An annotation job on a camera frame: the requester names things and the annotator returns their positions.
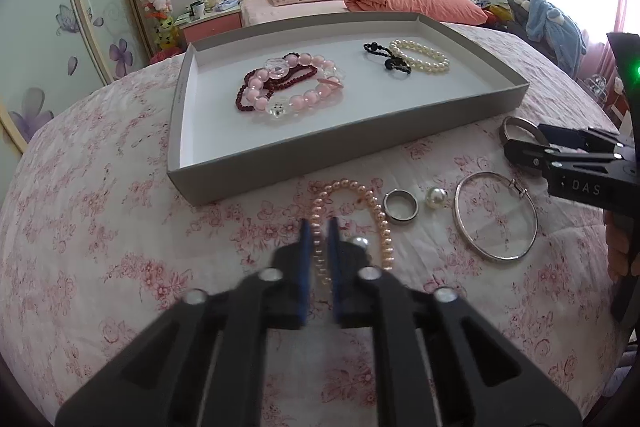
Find person's right hand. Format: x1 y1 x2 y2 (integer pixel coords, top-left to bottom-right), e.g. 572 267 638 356
603 211 640 282

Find pink floral table cloth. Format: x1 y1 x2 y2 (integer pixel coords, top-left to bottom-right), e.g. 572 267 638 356
1 57 627 418

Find floral sliding wardrobe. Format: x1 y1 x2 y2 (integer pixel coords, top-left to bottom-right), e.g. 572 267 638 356
1 0 150 150

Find dark bangle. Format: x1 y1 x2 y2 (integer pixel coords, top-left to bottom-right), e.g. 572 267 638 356
499 116 550 157

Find pink window curtain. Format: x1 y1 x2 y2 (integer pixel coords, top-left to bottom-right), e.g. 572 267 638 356
578 0 639 107

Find grey shallow cardboard tray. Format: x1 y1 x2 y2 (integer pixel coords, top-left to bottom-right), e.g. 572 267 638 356
167 12 528 206

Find blue plush robe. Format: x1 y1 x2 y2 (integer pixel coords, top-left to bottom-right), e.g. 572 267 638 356
525 0 587 78

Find wide silver ring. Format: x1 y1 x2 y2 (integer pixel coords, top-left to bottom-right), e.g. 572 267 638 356
382 187 420 225

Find bin with red bag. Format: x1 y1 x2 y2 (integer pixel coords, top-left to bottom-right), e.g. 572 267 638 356
150 46 183 64

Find folded salmon duvet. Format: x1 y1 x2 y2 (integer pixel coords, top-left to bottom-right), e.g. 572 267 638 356
345 0 487 26

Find pink pearl necklace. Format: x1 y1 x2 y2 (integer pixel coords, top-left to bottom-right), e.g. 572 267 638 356
308 178 396 287

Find dark red bead bracelet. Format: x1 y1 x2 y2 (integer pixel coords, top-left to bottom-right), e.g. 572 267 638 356
233 52 321 113

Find pink beige nightstand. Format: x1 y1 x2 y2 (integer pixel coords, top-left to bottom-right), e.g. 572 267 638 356
175 2 242 46

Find pink crystal bead bracelet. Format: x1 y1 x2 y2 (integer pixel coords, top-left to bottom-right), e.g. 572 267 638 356
235 51 347 122

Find black bead cord bracelet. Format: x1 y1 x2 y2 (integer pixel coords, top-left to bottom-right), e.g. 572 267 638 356
362 41 412 78

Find white pearl bracelet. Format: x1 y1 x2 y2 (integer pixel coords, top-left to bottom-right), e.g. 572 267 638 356
388 38 452 76

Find thin silver bangle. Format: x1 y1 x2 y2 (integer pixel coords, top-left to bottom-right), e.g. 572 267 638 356
452 170 539 263

